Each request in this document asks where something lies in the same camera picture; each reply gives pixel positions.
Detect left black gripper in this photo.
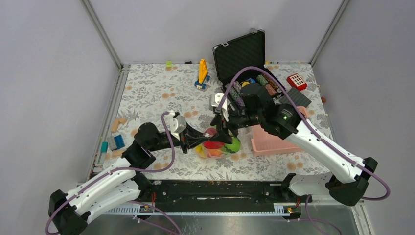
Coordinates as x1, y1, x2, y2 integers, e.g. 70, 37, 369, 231
149, 122, 210, 154

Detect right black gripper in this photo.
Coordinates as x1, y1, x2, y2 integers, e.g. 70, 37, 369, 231
209, 103, 263, 145

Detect red toy pomegranate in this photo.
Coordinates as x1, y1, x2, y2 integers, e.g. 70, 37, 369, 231
204, 128, 217, 138

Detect toy peach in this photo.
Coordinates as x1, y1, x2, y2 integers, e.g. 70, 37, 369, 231
207, 149, 224, 158

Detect clear pink zip bag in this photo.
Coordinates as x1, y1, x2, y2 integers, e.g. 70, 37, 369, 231
193, 134, 241, 159

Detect pink plastic basket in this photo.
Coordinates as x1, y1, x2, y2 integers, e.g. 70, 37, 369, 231
250, 125, 304, 156

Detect black poker chip case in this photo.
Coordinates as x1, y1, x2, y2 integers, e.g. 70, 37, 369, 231
213, 30, 286, 111

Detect red toy pepper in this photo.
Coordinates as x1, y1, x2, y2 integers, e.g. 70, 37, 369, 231
203, 141, 225, 149

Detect yellow toy bananas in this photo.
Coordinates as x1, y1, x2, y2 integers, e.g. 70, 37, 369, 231
194, 144, 208, 158

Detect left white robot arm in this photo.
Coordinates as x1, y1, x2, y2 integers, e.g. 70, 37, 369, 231
45, 118, 212, 235

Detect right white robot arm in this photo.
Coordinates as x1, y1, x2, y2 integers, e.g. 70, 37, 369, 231
209, 83, 377, 206

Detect yellow toy crane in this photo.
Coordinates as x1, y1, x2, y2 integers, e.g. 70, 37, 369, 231
194, 59, 210, 89

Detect blue building block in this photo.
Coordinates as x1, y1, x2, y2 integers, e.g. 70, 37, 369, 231
114, 135, 125, 150

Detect tan wooden block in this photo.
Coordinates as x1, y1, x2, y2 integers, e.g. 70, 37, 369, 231
112, 149, 126, 158

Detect grey building block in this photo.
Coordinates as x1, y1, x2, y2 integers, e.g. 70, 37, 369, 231
106, 136, 118, 151

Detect teal block at edge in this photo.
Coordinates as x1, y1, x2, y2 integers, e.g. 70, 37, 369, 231
100, 141, 108, 153

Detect grey building baseplate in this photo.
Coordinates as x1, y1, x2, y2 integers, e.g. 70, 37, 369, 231
279, 88, 312, 108

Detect red window block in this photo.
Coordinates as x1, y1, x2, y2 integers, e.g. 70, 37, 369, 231
286, 73, 308, 91

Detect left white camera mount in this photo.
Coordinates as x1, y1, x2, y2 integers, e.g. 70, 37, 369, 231
168, 111, 187, 140

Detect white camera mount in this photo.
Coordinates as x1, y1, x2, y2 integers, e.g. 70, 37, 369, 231
168, 111, 187, 140
209, 93, 229, 121

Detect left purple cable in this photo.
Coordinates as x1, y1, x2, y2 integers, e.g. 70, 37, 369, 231
45, 112, 182, 235

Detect purple cable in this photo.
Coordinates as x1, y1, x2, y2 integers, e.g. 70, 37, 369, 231
216, 66, 391, 235
45, 112, 182, 235

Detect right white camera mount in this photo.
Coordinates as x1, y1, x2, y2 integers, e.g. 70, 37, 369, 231
209, 93, 229, 121

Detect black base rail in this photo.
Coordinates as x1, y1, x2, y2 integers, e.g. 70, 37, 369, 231
132, 173, 312, 213

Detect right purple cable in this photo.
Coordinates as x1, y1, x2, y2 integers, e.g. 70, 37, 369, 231
216, 66, 391, 235

